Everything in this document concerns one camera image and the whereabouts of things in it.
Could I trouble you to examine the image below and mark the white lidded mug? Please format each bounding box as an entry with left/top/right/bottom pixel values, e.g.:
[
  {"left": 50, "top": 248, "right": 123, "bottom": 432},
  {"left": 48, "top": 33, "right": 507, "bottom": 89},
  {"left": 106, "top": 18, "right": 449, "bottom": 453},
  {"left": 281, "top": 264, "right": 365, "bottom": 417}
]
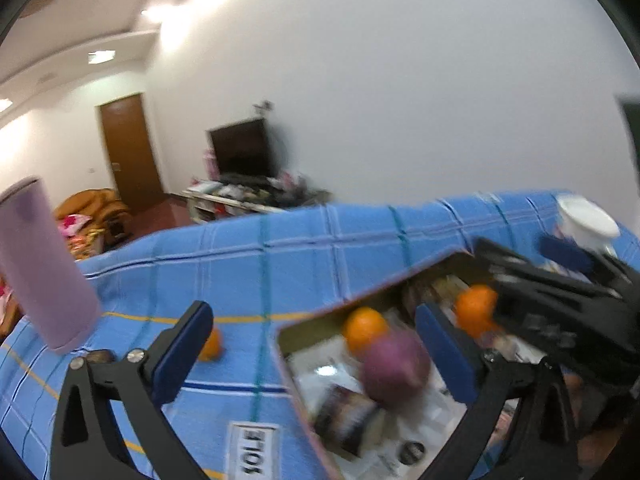
[{"left": 552, "top": 195, "right": 621, "bottom": 261}]

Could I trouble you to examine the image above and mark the white television stand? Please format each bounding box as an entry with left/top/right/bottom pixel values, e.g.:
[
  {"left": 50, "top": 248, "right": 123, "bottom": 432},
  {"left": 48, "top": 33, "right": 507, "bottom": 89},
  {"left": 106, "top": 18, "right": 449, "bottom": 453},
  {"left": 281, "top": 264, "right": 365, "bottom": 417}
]
[{"left": 182, "top": 182, "right": 331, "bottom": 224}]

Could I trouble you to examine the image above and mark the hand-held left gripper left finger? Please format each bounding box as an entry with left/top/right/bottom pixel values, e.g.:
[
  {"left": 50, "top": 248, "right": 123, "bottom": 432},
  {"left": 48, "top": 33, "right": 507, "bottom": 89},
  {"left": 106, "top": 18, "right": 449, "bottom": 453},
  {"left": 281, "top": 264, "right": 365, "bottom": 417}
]
[{"left": 50, "top": 301, "right": 215, "bottom": 480}]

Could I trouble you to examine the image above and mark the pink metal tin box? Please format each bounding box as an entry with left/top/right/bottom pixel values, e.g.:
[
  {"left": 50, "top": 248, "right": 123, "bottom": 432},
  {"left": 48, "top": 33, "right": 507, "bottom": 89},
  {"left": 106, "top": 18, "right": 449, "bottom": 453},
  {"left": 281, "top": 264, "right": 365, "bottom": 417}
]
[{"left": 272, "top": 250, "right": 506, "bottom": 480}]

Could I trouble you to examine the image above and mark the brown wooden door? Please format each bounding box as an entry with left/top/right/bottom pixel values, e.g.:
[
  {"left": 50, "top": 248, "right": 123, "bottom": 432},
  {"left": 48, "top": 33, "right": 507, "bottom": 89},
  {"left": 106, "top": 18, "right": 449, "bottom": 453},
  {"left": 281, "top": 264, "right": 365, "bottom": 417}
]
[{"left": 97, "top": 92, "right": 165, "bottom": 206}]

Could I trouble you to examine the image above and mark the black television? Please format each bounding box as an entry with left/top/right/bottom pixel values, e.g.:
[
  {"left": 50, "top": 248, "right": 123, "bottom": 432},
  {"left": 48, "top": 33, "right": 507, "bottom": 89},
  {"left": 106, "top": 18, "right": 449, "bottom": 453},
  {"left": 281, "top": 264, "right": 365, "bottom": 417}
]
[{"left": 207, "top": 119, "right": 276, "bottom": 179}]

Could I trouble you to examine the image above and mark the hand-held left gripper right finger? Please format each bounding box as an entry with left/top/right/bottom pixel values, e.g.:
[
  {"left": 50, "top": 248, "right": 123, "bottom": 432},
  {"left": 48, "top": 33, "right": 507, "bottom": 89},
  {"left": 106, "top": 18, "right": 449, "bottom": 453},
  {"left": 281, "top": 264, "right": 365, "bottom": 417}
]
[{"left": 415, "top": 302, "right": 582, "bottom": 480}]

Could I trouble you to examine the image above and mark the blue plaid towel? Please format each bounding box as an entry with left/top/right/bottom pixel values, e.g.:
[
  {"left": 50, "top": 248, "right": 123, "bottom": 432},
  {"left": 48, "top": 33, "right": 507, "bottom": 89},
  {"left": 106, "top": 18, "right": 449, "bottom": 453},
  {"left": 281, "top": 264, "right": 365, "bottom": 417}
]
[{"left": 0, "top": 190, "right": 640, "bottom": 480}]

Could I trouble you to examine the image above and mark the large purple round fruit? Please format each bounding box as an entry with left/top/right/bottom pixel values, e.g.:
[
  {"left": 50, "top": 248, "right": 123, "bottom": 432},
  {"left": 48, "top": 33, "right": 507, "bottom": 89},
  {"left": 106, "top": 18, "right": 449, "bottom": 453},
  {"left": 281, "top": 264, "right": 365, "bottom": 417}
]
[{"left": 360, "top": 334, "right": 432, "bottom": 406}]

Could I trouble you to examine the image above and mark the orange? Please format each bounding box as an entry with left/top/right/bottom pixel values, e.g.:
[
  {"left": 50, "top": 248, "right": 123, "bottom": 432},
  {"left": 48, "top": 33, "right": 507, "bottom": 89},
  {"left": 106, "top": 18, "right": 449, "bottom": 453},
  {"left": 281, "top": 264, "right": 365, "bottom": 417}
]
[
  {"left": 454, "top": 284, "right": 500, "bottom": 338},
  {"left": 197, "top": 327, "right": 222, "bottom": 362},
  {"left": 342, "top": 307, "right": 390, "bottom": 356}
]

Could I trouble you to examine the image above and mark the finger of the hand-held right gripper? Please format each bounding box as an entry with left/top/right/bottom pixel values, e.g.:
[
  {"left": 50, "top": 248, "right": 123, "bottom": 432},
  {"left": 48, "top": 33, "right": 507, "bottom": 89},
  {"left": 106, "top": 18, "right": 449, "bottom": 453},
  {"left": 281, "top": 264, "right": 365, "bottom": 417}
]
[
  {"left": 472, "top": 237, "right": 640, "bottom": 363},
  {"left": 538, "top": 234, "right": 640, "bottom": 302}
]

